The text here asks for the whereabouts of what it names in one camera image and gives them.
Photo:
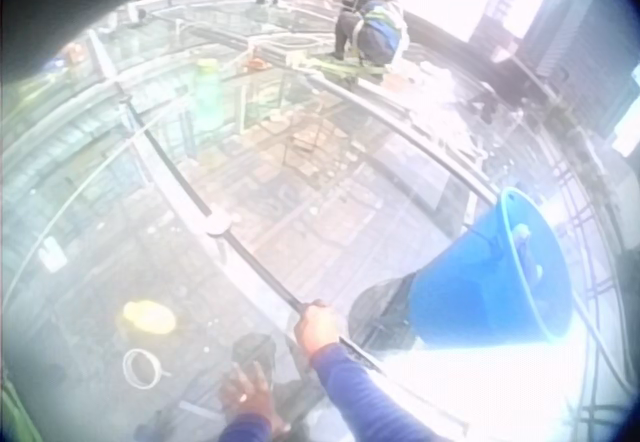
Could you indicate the person's right hand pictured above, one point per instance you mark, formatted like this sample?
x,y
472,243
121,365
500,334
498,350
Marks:
x,y
320,324

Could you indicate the person's left hand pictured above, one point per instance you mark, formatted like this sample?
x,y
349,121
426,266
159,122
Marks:
x,y
252,397

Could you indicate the person's left fingers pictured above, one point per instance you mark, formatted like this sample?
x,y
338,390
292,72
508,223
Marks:
x,y
244,383

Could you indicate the person's right fingers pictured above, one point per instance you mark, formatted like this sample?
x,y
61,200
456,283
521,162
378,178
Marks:
x,y
311,312

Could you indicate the black mesh cloth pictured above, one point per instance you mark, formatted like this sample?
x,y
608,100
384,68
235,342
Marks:
x,y
382,309

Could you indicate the white tape roll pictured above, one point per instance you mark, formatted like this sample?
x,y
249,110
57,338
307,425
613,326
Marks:
x,y
142,368

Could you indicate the yellow sponge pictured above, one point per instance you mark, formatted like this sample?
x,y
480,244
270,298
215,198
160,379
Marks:
x,y
148,317

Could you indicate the round metal glass fitting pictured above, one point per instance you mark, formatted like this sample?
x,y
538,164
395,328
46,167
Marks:
x,y
220,224

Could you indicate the black glass joint strip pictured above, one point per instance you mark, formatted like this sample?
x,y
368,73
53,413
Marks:
x,y
190,197

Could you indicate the blue plastic bucket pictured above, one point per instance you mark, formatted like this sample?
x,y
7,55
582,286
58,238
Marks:
x,y
480,282

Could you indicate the white and blue bottle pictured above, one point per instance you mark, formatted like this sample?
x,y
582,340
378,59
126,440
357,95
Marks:
x,y
524,244

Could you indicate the white plastic bottle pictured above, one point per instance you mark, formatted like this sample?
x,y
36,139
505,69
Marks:
x,y
52,256

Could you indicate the green plastic bottle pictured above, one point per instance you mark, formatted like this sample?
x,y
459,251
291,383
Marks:
x,y
207,89

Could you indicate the orange tool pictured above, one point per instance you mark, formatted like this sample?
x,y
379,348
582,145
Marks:
x,y
255,62

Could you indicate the grey metal rail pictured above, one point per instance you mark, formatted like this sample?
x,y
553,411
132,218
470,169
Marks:
x,y
400,122

